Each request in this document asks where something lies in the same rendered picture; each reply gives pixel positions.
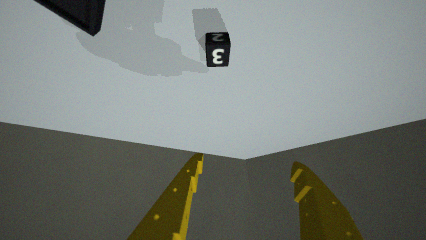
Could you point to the black cube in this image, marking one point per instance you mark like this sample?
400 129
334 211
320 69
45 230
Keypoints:
217 46

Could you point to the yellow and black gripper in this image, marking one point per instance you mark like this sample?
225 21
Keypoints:
322 215

